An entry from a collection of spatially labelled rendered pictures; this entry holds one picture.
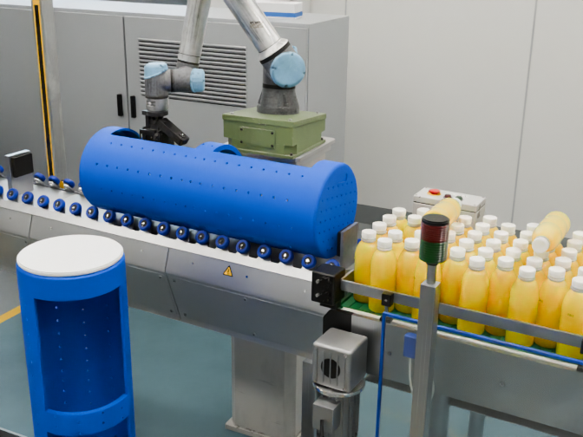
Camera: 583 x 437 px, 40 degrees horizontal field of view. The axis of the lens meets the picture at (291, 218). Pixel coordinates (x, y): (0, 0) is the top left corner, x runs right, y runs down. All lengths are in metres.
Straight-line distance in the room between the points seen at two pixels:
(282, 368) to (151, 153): 0.98
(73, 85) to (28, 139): 0.52
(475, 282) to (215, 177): 0.83
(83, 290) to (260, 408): 1.24
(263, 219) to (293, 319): 0.32
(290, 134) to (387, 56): 2.54
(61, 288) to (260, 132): 0.92
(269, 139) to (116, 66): 1.98
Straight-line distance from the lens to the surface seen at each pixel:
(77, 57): 4.71
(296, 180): 2.28
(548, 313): 2.07
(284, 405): 3.13
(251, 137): 2.73
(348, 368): 2.10
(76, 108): 4.78
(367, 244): 2.18
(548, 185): 5.04
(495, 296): 2.09
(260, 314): 2.48
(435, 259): 1.84
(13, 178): 3.12
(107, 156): 2.66
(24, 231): 3.00
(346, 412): 2.19
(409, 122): 5.16
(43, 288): 2.16
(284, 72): 2.65
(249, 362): 3.11
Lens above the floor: 1.86
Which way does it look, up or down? 20 degrees down
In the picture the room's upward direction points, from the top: 1 degrees clockwise
